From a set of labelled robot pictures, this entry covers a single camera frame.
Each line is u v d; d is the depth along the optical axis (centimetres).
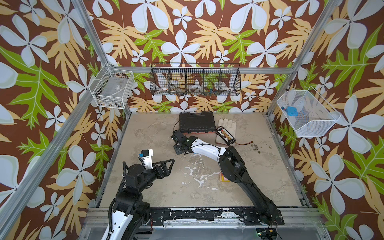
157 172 63
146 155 65
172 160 69
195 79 98
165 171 63
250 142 104
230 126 111
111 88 86
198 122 114
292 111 86
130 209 51
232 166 60
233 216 75
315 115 77
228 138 102
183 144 78
